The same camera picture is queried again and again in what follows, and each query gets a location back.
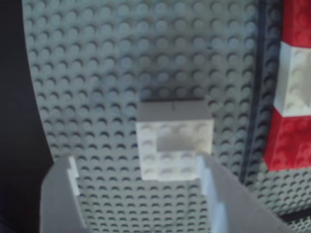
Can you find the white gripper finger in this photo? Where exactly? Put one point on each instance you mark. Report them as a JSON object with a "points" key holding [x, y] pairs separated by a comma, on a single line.
{"points": [[238, 208], [58, 199]]}

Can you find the gray studded baseplate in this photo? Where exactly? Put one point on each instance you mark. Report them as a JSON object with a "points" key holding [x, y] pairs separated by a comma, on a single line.
{"points": [[121, 60]]}

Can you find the white brick cube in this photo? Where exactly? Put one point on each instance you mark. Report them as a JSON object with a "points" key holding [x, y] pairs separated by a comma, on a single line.
{"points": [[150, 145], [296, 80]]}

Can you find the red brick cube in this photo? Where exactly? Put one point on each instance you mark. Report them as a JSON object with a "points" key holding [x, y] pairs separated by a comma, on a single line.
{"points": [[289, 145], [298, 21]]}

